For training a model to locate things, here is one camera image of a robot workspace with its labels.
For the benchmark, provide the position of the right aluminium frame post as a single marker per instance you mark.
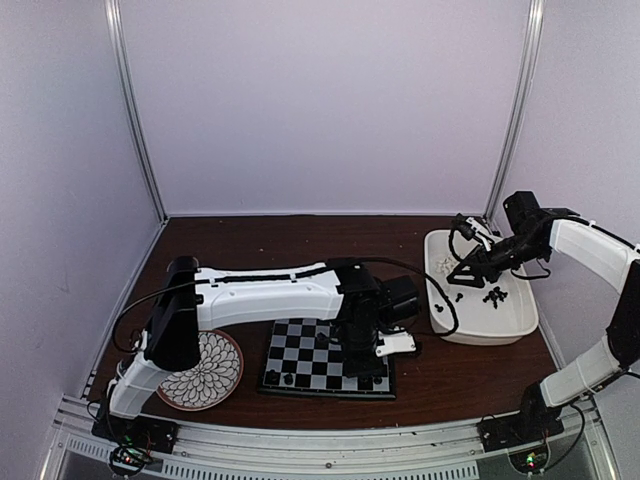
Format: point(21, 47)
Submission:
point(528, 63)

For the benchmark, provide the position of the black and grey chessboard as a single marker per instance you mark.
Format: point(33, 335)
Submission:
point(305, 348)

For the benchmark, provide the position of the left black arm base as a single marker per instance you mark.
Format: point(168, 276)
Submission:
point(142, 432)

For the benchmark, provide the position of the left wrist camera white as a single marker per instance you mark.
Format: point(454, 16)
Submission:
point(395, 343)

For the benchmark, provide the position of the pile of white chess pieces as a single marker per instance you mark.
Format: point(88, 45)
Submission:
point(446, 265)

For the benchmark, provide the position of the aluminium frame post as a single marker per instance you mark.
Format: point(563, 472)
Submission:
point(528, 63)
point(116, 32)

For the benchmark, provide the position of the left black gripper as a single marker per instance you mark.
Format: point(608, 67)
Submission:
point(353, 368)

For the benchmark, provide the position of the floral patterned plate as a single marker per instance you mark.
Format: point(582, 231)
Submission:
point(211, 381)

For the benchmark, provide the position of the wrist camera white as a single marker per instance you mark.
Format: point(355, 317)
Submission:
point(395, 343)
point(472, 229)

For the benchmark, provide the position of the white plastic tub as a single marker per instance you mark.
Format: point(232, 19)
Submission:
point(497, 314)

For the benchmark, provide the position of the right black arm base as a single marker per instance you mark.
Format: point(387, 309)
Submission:
point(510, 431)

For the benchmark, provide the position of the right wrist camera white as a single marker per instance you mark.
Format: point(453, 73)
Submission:
point(472, 229)

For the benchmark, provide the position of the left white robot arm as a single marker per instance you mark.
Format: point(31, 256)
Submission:
point(195, 298)

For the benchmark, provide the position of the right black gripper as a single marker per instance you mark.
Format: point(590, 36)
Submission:
point(487, 268)

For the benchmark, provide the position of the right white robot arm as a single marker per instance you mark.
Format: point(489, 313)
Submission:
point(603, 285)

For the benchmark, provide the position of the left aluminium frame post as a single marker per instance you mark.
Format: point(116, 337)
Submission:
point(116, 32)

